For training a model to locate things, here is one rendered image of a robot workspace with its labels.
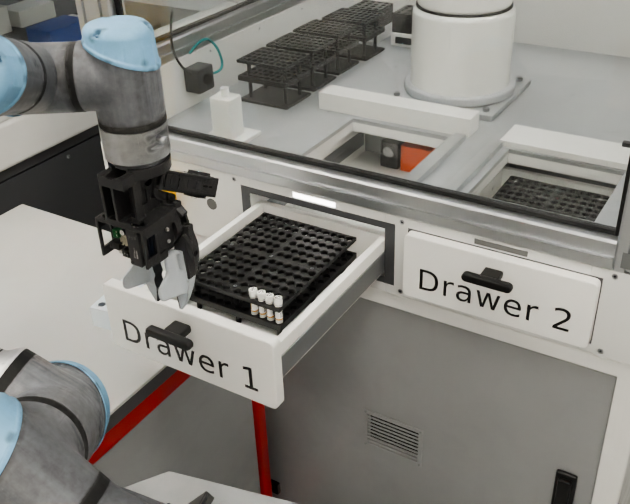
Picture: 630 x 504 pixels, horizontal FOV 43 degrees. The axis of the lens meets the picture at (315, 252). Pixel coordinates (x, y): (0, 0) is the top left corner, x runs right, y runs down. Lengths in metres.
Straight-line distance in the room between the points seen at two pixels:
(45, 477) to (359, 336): 0.73
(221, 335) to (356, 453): 0.63
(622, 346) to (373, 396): 0.49
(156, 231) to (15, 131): 0.98
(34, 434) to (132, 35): 0.41
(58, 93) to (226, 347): 0.39
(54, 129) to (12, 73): 1.19
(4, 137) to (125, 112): 1.00
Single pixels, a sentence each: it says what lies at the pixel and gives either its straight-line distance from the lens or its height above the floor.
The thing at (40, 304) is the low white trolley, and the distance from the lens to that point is 1.47.
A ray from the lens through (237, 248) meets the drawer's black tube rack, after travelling 1.26.
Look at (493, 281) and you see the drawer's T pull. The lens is 1.16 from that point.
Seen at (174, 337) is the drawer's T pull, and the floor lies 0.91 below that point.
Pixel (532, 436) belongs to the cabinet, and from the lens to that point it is 1.40.
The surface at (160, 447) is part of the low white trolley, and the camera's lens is 1.37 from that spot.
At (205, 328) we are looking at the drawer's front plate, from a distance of 1.07.
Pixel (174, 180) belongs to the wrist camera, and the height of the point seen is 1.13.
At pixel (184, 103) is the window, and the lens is 1.42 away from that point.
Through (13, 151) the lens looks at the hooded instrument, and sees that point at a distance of 1.89.
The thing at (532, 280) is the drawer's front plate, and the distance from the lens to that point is 1.18.
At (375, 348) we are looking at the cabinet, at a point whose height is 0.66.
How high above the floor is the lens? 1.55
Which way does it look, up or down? 32 degrees down
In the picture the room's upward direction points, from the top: 2 degrees counter-clockwise
